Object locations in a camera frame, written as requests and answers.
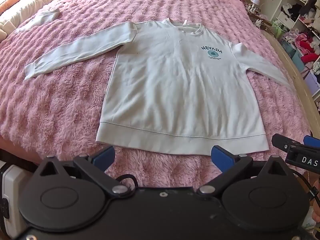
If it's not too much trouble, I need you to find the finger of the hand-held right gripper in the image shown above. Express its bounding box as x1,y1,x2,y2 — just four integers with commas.
271,133,305,153
303,135,320,148

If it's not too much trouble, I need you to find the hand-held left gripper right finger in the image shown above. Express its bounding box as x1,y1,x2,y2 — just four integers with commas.
197,145,294,197

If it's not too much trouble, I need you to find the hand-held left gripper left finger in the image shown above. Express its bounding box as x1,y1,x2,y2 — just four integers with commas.
32,145,134,197

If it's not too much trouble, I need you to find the white printed sweatshirt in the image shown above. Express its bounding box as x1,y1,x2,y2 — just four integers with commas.
24,17,297,157

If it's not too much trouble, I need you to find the pile of colourful clothes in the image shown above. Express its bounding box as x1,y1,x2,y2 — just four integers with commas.
282,27,320,66

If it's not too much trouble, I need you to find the person's right hand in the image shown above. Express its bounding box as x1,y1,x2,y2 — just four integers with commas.
312,203,320,223

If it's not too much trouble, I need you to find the pink fluffy blanket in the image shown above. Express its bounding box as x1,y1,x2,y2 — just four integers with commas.
0,0,313,188

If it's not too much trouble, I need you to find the white plastic box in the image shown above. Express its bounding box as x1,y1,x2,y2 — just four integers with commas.
0,163,27,234

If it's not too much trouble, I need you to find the green plastic basket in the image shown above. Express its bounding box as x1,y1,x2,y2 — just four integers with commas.
272,19,288,38

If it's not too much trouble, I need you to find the white open wardrobe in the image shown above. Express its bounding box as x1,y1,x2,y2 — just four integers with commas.
273,0,320,96

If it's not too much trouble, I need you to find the white ribbed cloth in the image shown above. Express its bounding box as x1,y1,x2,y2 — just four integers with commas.
15,7,61,34

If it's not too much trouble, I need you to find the white bedding roll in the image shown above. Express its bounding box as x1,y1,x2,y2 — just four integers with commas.
0,0,66,40

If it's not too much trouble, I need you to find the orange pillow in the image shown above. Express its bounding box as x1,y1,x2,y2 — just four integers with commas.
0,0,23,13

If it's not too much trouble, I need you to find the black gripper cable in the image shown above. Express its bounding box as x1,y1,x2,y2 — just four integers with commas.
293,171,316,201

